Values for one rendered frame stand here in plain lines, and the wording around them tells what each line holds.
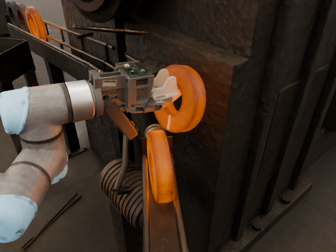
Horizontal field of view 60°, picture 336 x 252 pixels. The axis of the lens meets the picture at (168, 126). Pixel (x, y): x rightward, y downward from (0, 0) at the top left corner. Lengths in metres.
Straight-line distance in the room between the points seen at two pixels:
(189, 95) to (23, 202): 0.37
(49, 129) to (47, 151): 0.04
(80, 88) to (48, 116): 0.07
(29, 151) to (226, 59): 0.46
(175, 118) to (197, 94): 0.08
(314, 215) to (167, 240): 1.09
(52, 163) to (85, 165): 1.16
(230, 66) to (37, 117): 0.41
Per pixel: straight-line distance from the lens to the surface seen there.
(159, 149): 0.56
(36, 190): 0.52
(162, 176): 0.56
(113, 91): 0.57
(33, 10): 1.63
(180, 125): 0.65
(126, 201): 0.83
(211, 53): 0.73
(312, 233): 1.52
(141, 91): 0.58
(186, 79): 0.63
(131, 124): 0.63
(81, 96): 0.54
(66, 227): 1.47
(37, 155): 0.56
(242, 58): 0.72
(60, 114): 0.54
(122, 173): 0.82
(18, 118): 0.53
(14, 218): 0.48
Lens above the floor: 1.14
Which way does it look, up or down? 36 degrees down
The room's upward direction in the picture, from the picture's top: straight up
